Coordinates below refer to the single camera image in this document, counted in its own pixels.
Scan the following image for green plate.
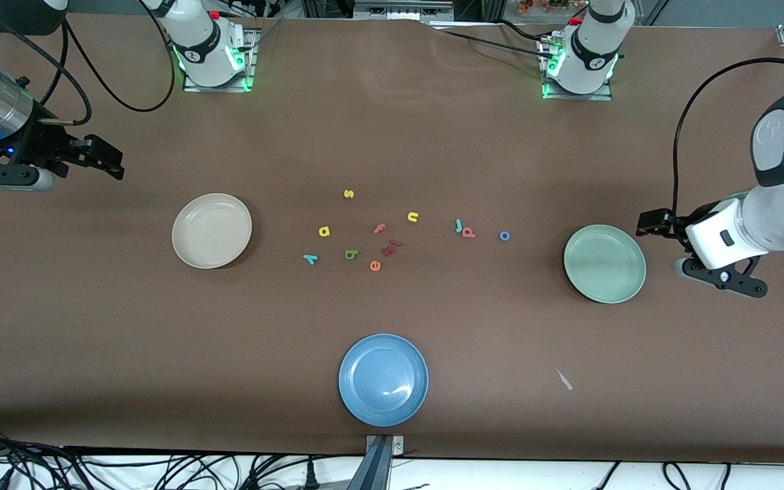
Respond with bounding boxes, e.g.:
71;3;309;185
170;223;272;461
563;225;647;304

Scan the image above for beige brown plate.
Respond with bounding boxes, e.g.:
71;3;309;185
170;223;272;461
171;193;253;270

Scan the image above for blue plate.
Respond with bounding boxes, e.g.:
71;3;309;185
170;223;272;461
338;333;429;427

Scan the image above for grey metal box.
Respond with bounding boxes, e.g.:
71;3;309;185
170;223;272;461
353;0;454;21

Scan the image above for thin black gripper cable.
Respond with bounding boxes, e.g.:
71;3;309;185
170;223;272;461
0;0;93;127

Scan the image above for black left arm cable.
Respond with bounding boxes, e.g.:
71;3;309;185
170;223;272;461
671;58;784;233

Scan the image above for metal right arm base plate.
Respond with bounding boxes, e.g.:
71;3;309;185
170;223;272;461
183;27;258;93

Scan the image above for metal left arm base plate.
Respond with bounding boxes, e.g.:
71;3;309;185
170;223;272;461
540;34;614;101

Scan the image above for black base power cable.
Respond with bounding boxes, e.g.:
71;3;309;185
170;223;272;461
433;19;553;59

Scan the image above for tangled black floor cables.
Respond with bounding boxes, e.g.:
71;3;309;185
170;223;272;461
0;422;365;490

